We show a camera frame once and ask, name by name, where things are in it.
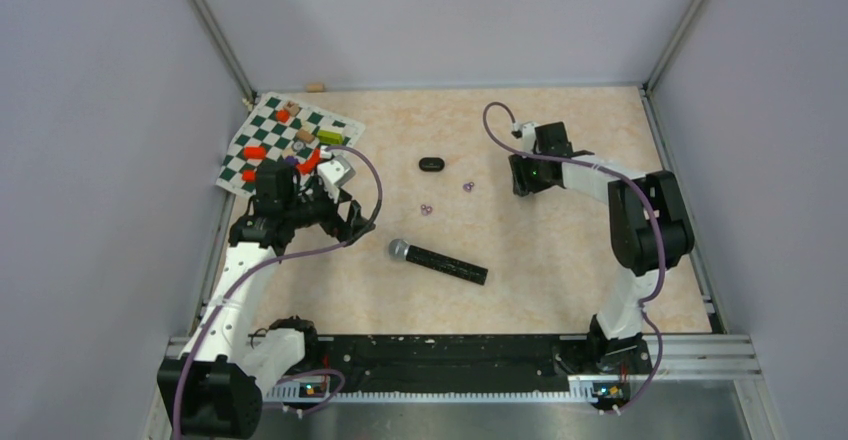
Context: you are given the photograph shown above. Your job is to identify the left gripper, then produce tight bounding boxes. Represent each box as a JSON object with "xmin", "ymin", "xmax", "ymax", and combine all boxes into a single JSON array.
[{"xmin": 284, "ymin": 177, "xmax": 374, "ymax": 245}]

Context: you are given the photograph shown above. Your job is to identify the black earbud charging case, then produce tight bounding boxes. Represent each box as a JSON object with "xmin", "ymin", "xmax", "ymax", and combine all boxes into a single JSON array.
[{"xmin": 418, "ymin": 157, "xmax": 446, "ymax": 173}]

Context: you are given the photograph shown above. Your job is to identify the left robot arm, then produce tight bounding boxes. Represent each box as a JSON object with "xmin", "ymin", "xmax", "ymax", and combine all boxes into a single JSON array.
[{"xmin": 157, "ymin": 153, "xmax": 376, "ymax": 439}]

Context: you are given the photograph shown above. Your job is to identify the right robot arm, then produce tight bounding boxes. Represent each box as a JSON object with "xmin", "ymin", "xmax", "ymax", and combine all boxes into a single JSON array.
[{"xmin": 509, "ymin": 122, "xmax": 694, "ymax": 372}]

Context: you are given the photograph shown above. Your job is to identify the black microphone silver head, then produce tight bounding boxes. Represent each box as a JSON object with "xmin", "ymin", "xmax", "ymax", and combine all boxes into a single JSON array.
[{"xmin": 388, "ymin": 239, "xmax": 488, "ymax": 285}]

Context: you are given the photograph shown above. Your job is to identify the red block right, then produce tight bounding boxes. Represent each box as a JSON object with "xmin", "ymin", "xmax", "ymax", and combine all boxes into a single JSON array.
[{"xmin": 296, "ymin": 149, "xmax": 322, "ymax": 175}]

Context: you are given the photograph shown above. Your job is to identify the yellow-green block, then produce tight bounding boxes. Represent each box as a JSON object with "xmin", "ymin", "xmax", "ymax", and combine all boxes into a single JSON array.
[{"xmin": 315, "ymin": 130, "xmax": 345, "ymax": 145}]

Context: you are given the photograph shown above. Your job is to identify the tan wooden block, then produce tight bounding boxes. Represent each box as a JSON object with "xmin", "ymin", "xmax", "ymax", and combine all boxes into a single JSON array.
[{"xmin": 295, "ymin": 129, "xmax": 316, "ymax": 144}]

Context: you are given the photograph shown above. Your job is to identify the green white chessboard mat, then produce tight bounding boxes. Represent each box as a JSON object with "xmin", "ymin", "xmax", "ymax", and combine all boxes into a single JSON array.
[{"xmin": 216, "ymin": 92, "xmax": 366, "ymax": 198}]

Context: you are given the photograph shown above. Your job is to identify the red block middle left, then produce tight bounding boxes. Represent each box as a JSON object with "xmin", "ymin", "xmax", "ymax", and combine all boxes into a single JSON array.
[{"xmin": 243, "ymin": 146, "xmax": 267, "ymax": 160}]

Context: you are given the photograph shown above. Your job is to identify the red block top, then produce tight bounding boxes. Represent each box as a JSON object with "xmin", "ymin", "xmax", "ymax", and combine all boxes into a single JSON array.
[{"xmin": 275, "ymin": 110, "xmax": 291, "ymax": 123}]

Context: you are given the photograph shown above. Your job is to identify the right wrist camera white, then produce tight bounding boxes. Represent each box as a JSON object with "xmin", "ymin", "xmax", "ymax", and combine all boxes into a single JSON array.
[{"xmin": 511, "ymin": 122, "xmax": 539, "ymax": 154}]

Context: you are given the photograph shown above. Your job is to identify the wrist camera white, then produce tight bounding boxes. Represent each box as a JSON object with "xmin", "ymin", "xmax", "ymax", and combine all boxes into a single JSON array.
[
  {"xmin": 511, "ymin": 122, "xmax": 539, "ymax": 154},
  {"xmin": 316, "ymin": 154, "xmax": 356, "ymax": 203}
]

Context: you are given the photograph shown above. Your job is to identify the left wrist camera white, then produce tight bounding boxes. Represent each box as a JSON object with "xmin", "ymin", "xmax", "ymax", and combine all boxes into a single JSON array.
[{"xmin": 316, "ymin": 154, "xmax": 356, "ymax": 203}]

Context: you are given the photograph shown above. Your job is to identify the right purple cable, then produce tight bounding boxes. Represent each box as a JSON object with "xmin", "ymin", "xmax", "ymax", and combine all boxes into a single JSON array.
[{"xmin": 482, "ymin": 101, "xmax": 667, "ymax": 415}]

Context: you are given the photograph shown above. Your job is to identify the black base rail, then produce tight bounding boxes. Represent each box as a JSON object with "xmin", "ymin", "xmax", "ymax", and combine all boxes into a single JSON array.
[{"xmin": 291, "ymin": 333, "xmax": 654, "ymax": 395}]

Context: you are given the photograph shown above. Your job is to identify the cork piece at wall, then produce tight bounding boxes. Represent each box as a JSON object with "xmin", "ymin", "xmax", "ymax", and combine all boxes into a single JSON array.
[{"xmin": 305, "ymin": 82, "xmax": 326, "ymax": 93}]

